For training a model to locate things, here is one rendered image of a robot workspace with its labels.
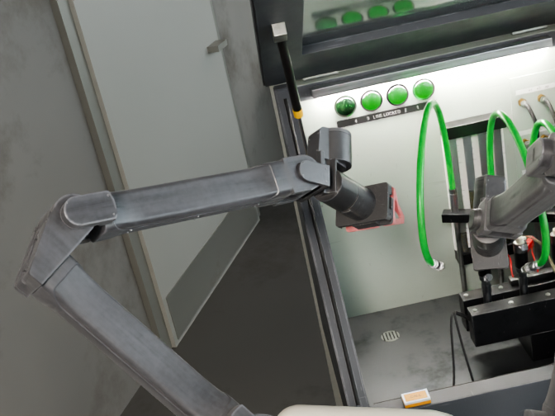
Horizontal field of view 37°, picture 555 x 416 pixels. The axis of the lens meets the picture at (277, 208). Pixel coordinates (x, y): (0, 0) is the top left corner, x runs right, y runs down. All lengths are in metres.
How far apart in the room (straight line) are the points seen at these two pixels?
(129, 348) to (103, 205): 0.19
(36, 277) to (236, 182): 0.34
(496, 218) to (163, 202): 0.56
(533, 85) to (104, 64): 1.84
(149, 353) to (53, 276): 0.16
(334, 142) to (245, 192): 0.20
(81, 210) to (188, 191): 0.18
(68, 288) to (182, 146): 2.82
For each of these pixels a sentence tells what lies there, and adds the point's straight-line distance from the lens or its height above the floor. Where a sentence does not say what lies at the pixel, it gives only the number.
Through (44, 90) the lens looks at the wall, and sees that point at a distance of 3.08.
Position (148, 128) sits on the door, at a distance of 3.59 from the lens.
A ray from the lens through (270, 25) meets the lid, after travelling 1.48.
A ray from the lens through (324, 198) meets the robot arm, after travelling 1.33.
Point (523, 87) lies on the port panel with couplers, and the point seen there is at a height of 1.33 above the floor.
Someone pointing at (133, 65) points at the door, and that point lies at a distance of 3.54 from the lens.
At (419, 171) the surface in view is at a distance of 1.57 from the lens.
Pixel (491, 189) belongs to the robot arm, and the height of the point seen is 1.32.
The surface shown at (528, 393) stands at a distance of 1.69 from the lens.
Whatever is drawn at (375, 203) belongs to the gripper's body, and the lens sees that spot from 1.40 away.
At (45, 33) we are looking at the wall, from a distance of 3.13.
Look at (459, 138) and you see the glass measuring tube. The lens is 1.98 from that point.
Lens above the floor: 1.99
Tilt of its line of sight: 24 degrees down
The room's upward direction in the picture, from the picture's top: 12 degrees counter-clockwise
